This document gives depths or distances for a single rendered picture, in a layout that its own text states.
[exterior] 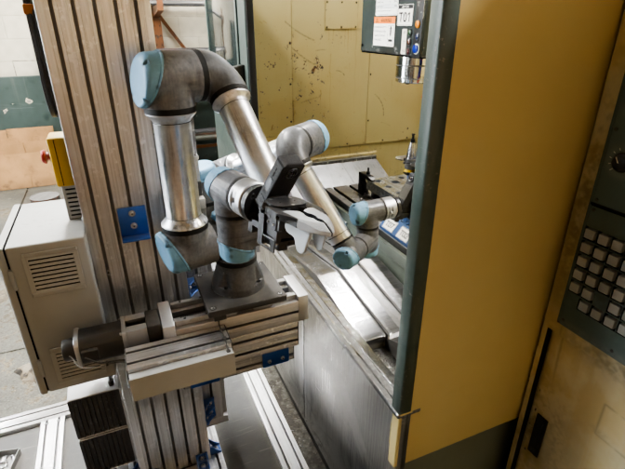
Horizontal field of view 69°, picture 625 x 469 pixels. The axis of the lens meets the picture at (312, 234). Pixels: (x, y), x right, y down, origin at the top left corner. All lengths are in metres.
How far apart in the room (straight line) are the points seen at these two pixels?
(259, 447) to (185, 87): 1.42
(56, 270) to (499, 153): 1.13
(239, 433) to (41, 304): 1.00
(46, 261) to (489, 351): 1.20
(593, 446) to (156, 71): 1.42
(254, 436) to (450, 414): 0.90
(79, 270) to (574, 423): 1.41
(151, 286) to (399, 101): 2.37
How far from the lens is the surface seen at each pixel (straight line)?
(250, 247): 0.96
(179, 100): 1.08
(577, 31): 1.16
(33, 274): 1.39
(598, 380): 1.42
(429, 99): 0.94
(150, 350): 1.31
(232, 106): 1.09
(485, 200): 1.09
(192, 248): 1.18
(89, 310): 1.44
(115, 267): 1.43
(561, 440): 1.60
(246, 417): 2.12
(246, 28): 2.09
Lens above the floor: 1.74
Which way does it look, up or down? 25 degrees down
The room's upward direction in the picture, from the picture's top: straight up
